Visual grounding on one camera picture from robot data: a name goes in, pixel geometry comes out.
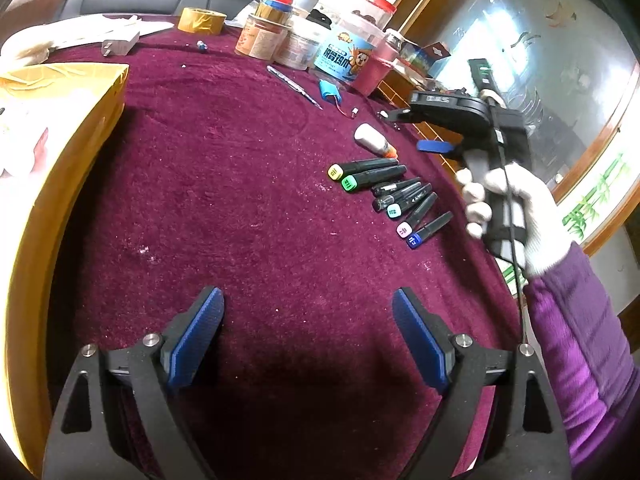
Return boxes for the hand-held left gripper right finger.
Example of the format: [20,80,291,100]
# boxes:
[391,287,571,480]

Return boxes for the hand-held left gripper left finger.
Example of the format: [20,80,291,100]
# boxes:
[42,286,226,480]

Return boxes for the white glue bottle orange cap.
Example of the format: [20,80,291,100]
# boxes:
[353,123,398,158]

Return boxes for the black marker cyan cap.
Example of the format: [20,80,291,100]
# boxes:
[385,183,434,219]

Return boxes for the black marker yellow cap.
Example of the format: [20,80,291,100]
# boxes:
[327,158,399,180]

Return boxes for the clear pen with black grip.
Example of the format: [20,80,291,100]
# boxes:
[372,183,427,213]

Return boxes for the black marker pink cap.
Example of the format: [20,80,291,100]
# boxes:
[396,192,439,238]

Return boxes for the yellow cardboard box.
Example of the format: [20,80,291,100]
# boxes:
[0,61,131,476]

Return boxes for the person's right forearm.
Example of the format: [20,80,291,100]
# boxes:
[522,242,640,473]

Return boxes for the person's right hand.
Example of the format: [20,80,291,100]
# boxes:
[455,163,571,279]

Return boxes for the glass bottle pink knitted sleeve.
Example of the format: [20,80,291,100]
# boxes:
[352,29,405,99]

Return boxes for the dark box with diamond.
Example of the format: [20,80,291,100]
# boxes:
[419,42,452,79]

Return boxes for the clear jar blue label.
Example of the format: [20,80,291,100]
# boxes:
[312,12,387,87]

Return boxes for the clear jar red lid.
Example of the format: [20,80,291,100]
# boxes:
[357,0,398,31]

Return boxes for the thin metal pen tool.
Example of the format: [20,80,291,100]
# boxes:
[266,64,324,110]

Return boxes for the white plastic jar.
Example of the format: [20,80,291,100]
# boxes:
[274,14,331,72]

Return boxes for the wooden sideboard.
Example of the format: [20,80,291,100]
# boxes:
[374,65,640,263]

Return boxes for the maroon velvet tablecloth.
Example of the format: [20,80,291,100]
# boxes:
[25,24,527,480]

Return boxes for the toothpick jar blue lid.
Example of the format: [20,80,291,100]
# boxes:
[254,0,296,26]

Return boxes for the yellow tape roll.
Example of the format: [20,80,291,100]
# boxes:
[178,7,226,36]

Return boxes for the black leather sofa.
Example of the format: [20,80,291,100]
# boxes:
[59,0,262,27]

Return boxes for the white charger plug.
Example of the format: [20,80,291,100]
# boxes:
[101,29,141,59]

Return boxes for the white papers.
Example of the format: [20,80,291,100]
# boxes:
[49,13,176,51]

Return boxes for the blue battery pack with wire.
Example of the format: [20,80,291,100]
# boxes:
[318,79,361,119]

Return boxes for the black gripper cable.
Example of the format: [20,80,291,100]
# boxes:
[487,92,529,344]

